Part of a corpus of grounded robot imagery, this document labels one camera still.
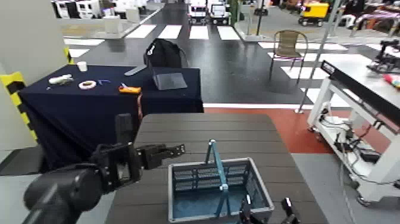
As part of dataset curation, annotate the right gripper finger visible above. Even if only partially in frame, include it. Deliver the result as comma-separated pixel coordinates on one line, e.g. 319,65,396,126
238,194,255,224
280,197,301,224

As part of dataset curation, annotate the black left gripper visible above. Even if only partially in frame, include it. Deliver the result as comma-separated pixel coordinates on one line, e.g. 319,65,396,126
90,142,187,192

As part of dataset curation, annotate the teal plastic crate with handle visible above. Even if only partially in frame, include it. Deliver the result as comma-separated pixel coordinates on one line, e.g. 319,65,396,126
167,139,276,223

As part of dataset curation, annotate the orange hand tool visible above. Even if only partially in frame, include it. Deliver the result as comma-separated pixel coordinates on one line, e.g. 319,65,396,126
118,82,142,95

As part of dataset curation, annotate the grey laptop stand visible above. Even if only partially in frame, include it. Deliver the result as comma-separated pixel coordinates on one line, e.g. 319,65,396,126
151,68,188,91

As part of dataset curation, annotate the grey flat bar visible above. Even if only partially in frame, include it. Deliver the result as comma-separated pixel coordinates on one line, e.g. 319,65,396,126
124,65,148,77

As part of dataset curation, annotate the navy cloth covered table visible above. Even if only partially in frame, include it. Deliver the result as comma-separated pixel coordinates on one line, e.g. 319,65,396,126
18,64,205,172

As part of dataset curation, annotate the black power brick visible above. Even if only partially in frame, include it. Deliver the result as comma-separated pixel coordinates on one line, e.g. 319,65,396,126
359,149,382,163

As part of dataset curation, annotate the black backpack on chair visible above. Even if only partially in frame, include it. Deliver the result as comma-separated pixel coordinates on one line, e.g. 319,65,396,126
143,38,190,69

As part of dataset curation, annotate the white tape roll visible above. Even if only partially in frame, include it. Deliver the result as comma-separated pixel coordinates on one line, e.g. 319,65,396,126
78,80,98,91

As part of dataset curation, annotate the white table with black edge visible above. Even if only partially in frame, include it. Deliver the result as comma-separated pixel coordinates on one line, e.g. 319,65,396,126
307,59,400,204

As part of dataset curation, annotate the white toy figure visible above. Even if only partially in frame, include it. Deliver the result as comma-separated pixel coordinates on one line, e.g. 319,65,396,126
48,74,74,85

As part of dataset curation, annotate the yellow black corner guard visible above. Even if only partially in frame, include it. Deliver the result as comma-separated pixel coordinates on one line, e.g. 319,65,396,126
0,71,39,143
64,46,75,65

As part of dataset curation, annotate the white mobile robot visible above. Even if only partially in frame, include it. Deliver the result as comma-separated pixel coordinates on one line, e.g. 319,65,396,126
187,4,208,26
208,2,232,25

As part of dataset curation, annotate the slanted metal pole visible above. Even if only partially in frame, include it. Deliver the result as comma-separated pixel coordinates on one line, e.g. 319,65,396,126
294,0,343,114

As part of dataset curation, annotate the brown wicker metal chair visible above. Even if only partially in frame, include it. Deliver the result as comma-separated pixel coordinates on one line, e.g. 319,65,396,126
268,29,310,85

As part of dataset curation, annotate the colourful packet pile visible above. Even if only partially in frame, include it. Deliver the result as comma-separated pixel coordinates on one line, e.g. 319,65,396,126
382,74,400,89

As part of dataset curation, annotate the white square pillar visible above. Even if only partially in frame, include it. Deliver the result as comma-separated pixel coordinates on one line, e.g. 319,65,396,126
0,0,71,151

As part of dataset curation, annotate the yellow cart vehicle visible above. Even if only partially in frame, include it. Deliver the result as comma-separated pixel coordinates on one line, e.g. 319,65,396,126
298,2,330,27

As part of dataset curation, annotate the purple covered table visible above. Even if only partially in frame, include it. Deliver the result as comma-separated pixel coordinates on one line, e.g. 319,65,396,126
353,9,400,35

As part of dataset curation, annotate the grey floor cable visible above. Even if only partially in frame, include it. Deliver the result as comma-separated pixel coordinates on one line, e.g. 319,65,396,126
339,150,400,224

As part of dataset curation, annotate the white pedestal box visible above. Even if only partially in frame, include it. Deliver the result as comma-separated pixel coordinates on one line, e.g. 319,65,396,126
103,15,123,35
125,7,140,23

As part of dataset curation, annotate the black sign post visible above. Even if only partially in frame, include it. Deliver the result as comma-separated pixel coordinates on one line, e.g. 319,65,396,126
243,0,273,41

